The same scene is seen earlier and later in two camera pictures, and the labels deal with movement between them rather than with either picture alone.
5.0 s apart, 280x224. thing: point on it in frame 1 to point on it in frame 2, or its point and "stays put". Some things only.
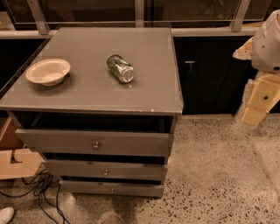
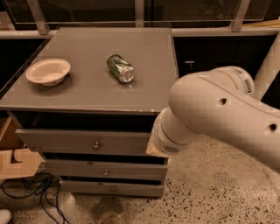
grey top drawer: x=96 y=142 stays put
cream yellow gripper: x=267 y=48 to x=161 y=142
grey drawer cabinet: x=98 y=105 stays put
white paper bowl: x=48 y=72 stays put
